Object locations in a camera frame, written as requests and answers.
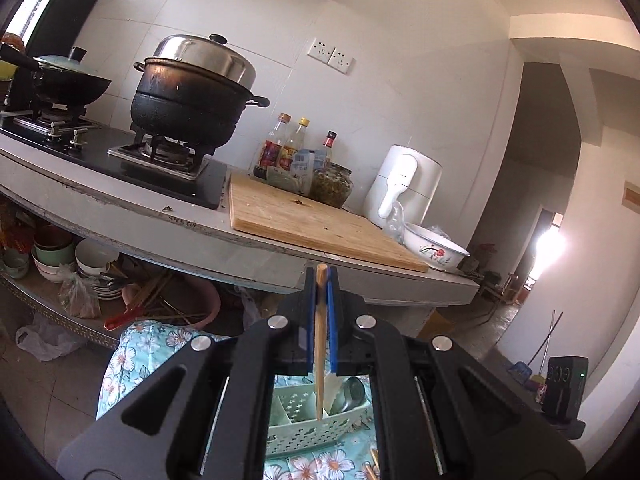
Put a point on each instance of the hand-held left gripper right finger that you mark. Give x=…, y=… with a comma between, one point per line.
x=332, y=340

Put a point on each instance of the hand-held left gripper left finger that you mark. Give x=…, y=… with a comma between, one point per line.
x=311, y=305

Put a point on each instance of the bamboo chopstick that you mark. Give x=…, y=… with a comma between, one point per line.
x=321, y=360

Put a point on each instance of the large metal spoon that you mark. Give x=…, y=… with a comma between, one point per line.
x=355, y=392

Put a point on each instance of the green plastic utensil basket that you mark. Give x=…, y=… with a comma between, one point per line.
x=300, y=430

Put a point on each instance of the bunch of bamboo chopsticks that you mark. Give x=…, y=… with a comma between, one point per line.
x=372, y=467

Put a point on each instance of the blue dustpan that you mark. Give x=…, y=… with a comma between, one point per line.
x=521, y=370

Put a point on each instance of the wooden cutting board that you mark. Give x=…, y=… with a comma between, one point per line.
x=300, y=230

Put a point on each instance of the cardboard box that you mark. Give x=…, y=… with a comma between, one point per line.
x=435, y=327

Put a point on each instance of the pink plastic basin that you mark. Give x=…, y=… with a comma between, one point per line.
x=205, y=300

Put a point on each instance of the small clear plastic bag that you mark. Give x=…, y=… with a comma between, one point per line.
x=395, y=220

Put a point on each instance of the clear seasoning packet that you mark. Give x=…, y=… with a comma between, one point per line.
x=280, y=177

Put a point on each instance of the white floral enamel basin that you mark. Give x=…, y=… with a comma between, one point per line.
x=435, y=250

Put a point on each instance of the blue white carton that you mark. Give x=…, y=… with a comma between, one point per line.
x=305, y=162

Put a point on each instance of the white air fryer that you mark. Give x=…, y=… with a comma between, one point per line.
x=400, y=180

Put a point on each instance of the orange cap sauce bottle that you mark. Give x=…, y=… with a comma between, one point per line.
x=272, y=152

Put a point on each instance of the red cap sauce bottle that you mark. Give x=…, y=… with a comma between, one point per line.
x=328, y=147

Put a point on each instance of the yellow cap sauce bottle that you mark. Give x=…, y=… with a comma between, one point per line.
x=295, y=145

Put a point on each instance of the grey concrete kitchen counter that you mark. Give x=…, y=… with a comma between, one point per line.
x=150, y=230

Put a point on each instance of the floral turquoise blanket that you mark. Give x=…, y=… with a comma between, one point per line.
x=135, y=360

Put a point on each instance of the red plastic spatula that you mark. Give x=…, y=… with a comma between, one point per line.
x=122, y=317

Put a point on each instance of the white ceramic bowl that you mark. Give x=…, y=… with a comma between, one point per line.
x=95, y=257

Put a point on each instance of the black cooking pot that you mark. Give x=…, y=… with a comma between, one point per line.
x=185, y=115

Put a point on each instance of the clear knotted plastic bag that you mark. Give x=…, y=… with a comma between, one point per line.
x=80, y=295

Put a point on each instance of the stack of ceramic bowls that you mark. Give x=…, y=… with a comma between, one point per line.
x=52, y=260

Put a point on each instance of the white plastic bag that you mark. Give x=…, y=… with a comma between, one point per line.
x=50, y=340

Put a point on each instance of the steel steamer lid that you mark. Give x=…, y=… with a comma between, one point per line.
x=210, y=60

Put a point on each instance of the black gas stove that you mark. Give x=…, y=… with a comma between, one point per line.
x=75, y=157

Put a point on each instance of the patterned metal shelf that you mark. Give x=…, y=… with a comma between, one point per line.
x=30, y=300

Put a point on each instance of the red food packets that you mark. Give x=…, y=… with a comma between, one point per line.
x=15, y=235

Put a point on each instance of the black wok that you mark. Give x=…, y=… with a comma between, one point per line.
x=65, y=87

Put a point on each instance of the glass wok lid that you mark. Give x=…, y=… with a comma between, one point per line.
x=60, y=62

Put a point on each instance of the range hood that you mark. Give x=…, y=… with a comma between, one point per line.
x=70, y=5

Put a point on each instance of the white wall socket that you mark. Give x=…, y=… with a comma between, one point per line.
x=320, y=50
x=341, y=60

